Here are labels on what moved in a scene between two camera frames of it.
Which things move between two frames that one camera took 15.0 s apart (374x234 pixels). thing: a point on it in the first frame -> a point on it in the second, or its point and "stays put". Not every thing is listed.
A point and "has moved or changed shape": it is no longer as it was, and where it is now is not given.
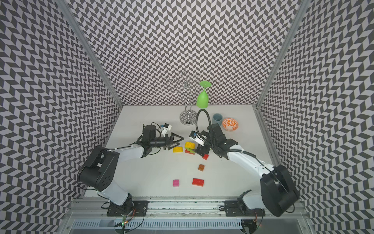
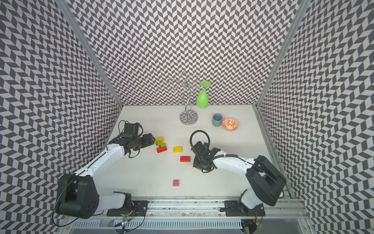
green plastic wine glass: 202,99 stays put
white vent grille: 158,224 stays put
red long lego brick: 188,152 has moved or changed shape
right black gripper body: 212,143 -> 198,163
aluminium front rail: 173,209 stays put
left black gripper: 168,141 -> 148,141
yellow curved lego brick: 178,149 stays put
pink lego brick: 176,183 stays put
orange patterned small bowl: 230,124 stays put
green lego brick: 191,150 has moved or changed shape
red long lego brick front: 198,182 -> 185,159
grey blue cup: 217,118 stays put
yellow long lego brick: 190,145 has moved or changed shape
